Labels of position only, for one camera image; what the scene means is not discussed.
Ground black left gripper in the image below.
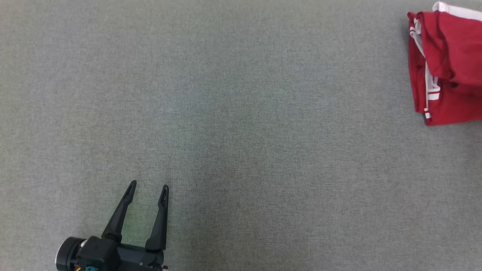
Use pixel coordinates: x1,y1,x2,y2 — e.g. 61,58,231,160
101,180,169,271

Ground red shorts with white stripe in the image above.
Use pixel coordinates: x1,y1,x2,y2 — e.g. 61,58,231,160
417,2,482,86

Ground red basketball jersey white sleeves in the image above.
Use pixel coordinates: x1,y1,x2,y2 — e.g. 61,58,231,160
407,12,482,126

